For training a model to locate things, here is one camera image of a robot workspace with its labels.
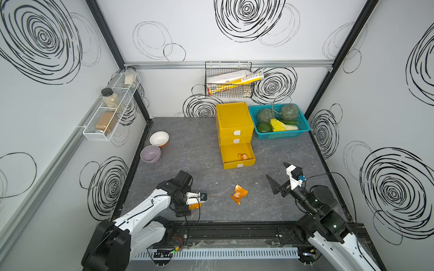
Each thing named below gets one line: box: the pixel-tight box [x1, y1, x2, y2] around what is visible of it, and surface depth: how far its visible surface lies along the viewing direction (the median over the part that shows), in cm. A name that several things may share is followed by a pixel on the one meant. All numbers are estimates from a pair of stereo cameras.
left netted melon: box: [257, 108, 275, 123], surface depth 111 cm
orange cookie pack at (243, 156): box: [237, 153, 250, 161], surface depth 101 cm
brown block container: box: [95, 111, 118, 134], surface depth 69 cm
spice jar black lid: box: [101, 87, 121, 114], surface depth 72 cm
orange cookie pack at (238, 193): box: [230, 184, 249, 205], surface depth 86 cm
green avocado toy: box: [257, 121, 273, 133], surface depth 107 cm
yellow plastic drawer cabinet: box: [215, 102, 256, 170], surface depth 95 cm
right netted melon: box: [280, 103, 299, 121], surface depth 111 cm
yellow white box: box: [206, 70, 265, 96], surface depth 88 cm
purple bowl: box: [140, 145, 162, 164], surface depth 99 cm
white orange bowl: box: [149, 130, 170, 148], surface depth 107 cm
